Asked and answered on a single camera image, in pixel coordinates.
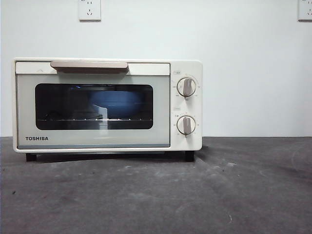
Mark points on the cream Toshiba toaster oven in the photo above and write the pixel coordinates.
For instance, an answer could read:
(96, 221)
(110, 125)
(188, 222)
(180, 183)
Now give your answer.
(186, 68)

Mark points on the blue ribbed bowl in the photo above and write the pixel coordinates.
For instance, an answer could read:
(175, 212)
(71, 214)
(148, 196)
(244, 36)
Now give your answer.
(117, 100)

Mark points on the white wall socket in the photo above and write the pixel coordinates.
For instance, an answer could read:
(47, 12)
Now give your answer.
(305, 11)
(89, 11)

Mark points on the cream oven timer knob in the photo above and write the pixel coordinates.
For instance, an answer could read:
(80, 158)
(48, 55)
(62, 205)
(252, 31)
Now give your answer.
(186, 125)

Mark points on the cream oven temperature knob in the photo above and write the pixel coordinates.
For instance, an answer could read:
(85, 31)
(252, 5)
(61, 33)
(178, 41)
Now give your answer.
(186, 87)

